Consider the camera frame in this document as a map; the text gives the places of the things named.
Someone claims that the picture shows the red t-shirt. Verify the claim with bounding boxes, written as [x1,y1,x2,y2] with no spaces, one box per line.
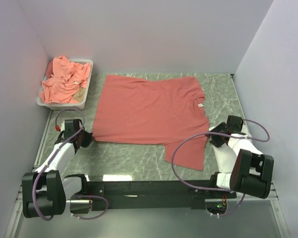
[92,75,209,171]

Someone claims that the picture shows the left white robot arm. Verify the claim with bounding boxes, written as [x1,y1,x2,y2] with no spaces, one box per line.
[22,119,92,220]

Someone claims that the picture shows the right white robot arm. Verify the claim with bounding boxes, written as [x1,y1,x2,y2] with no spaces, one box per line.
[208,116,274,199]

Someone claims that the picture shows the white plastic laundry basket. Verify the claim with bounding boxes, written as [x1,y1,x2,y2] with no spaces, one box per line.
[36,58,93,110]

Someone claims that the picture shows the tan t-shirt in basket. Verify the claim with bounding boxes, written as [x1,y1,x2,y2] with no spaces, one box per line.
[72,87,86,104]

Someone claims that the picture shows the salmon pink t-shirt pile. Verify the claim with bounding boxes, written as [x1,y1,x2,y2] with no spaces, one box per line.
[39,55,92,104]

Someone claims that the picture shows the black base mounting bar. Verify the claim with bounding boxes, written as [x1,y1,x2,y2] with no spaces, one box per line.
[69,180,238,214]

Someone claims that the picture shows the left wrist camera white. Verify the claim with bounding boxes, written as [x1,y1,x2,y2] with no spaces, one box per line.
[55,122,65,132]

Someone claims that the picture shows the aluminium rail frame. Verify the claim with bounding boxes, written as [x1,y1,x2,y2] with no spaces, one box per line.
[5,186,290,238]

